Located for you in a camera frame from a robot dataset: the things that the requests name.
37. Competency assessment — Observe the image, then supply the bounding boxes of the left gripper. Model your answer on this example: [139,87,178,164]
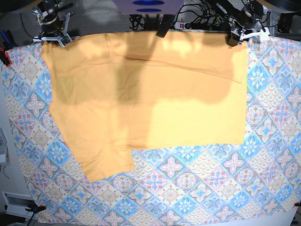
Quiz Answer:
[225,10,270,47]

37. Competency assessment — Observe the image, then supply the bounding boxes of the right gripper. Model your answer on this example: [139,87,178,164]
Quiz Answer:
[32,12,71,44]

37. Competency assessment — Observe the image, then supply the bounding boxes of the yellow T-shirt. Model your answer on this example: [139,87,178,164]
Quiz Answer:
[41,32,247,182]

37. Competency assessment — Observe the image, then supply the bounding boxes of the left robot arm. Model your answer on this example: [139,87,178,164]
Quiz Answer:
[225,0,270,47]

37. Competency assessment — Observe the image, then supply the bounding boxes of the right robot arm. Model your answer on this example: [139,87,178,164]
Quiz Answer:
[32,0,74,47]

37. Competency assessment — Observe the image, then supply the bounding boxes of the white power strip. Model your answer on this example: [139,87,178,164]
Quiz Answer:
[174,22,191,30]

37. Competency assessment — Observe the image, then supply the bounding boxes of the red black clamp upper left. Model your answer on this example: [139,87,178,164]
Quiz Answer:
[0,47,12,67]

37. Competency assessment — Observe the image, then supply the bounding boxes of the red black clamp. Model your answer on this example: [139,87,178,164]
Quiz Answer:
[25,205,46,214]
[0,47,12,67]

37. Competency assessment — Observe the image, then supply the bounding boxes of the patterned blue pink tablecloth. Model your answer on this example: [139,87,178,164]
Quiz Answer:
[0,37,301,226]

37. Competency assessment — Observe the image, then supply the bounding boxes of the red black clamp lower left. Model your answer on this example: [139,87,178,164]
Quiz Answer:
[25,205,46,214]

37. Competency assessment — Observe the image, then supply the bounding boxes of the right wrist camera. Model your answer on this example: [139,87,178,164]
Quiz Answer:
[58,34,72,48]

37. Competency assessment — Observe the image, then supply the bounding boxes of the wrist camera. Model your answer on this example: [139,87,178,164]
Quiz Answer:
[260,32,270,42]
[58,34,72,48]

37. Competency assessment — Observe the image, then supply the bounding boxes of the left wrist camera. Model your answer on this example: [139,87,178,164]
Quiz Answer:
[260,32,270,42]

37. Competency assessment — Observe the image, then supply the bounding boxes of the blue handled tool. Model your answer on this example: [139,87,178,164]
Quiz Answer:
[0,30,17,48]

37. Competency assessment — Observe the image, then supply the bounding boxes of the black camera post clamp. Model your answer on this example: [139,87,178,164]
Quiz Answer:
[156,14,174,38]

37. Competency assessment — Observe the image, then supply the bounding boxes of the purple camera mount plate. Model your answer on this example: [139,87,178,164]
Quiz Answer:
[113,0,183,15]

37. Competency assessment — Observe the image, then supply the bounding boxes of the black cable bundle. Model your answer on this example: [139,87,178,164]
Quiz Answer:
[128,14,146,31]

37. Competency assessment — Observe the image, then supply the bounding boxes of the white rail bracket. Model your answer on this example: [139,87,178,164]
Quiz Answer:
[1,191,36,219]

